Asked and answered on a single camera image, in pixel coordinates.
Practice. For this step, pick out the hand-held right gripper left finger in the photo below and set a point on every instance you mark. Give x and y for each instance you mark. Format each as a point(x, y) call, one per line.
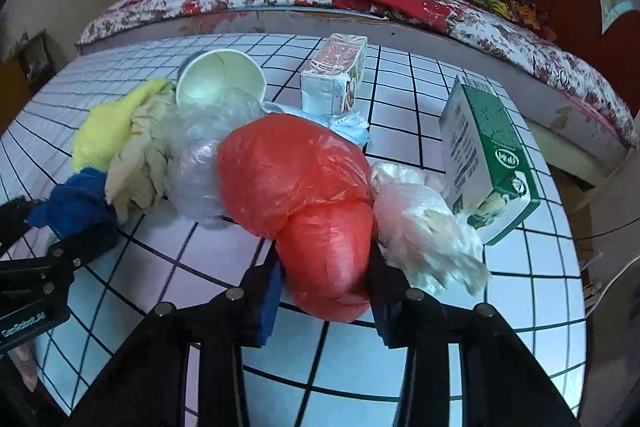
point(267, 307)

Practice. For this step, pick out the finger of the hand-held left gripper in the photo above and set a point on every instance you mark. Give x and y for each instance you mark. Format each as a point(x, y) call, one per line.
point(92, 243)
point(15, 222)

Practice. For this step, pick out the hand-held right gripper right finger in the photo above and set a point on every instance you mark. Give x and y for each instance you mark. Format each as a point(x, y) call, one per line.
point(382, 312)

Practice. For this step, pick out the dark blue cloth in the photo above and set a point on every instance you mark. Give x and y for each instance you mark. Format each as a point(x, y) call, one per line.
point(75, 202)

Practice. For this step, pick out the cream rubber glove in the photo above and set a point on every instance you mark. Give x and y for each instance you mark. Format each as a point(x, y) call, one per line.
point(135, 167)

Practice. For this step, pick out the clear plastic bag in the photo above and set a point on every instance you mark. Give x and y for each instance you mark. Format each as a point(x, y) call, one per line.
point(200, 167)

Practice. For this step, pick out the red plastic bag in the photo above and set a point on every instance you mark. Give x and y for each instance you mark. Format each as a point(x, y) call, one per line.
point(290, 177)

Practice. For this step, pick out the green and white carton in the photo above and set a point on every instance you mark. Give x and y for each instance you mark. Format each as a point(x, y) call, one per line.
point(492, 142)

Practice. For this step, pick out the white grid patterned table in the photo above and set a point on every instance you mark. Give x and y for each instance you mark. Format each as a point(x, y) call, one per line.
point(390, 382)

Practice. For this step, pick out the white translucent plastic bag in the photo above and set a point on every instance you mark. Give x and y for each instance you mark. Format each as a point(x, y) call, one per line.
point(425, 227)

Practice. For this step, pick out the yellow cloth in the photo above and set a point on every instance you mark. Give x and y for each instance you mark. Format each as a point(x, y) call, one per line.
point(107, 127)

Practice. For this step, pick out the light blue face mask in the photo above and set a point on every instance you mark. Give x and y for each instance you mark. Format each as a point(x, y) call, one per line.
point(350, 129)

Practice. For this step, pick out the white paper cup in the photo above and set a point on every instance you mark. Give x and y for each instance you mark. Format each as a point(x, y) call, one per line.
point(215, 74)

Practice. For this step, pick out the cardboard box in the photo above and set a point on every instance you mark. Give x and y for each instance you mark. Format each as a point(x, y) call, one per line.
point(580, 189)

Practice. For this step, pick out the red and white headboard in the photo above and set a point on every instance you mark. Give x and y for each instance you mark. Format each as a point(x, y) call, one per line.
point(575, 2)

